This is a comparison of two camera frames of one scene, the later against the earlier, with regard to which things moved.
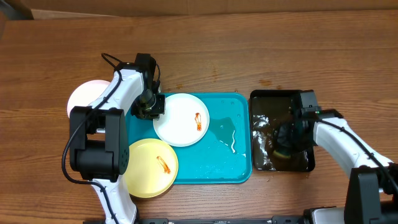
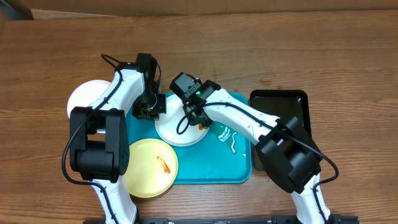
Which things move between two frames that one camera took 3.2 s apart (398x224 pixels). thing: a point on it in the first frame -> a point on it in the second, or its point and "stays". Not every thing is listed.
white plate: [185, 121] stays
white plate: [85, 93] stays
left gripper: [160, 109] stays
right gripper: [286, 142] -> [196, 121]
